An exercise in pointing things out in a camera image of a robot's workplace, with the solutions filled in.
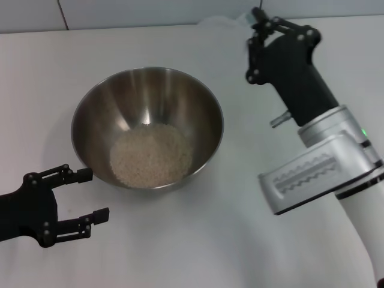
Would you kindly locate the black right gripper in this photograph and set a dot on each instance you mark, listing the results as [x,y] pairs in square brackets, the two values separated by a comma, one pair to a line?
[294,78]

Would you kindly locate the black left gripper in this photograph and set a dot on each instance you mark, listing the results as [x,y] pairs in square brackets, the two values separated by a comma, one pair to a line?
[27,213]

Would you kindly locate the stainless steel mixing bowl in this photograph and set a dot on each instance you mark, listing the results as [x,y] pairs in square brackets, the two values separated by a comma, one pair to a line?
[99,120]

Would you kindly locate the white rice grains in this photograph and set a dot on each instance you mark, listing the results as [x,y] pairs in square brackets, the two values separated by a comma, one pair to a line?
[150,159]

